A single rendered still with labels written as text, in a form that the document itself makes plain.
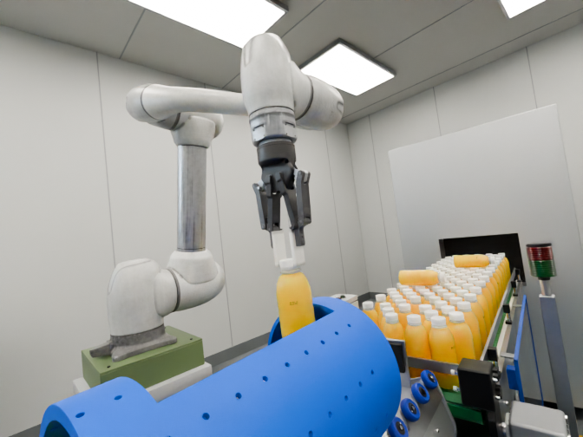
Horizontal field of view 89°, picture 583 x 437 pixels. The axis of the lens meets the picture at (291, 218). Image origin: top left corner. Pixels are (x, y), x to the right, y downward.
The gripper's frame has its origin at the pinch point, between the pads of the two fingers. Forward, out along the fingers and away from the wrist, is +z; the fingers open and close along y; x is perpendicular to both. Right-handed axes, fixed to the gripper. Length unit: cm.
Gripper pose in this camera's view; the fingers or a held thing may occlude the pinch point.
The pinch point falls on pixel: (288, 248)
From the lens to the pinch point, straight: 57.6
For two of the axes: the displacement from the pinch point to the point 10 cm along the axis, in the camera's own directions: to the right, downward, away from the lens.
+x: 6.3, -0.5, 7.7
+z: 1.2, 9.9, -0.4
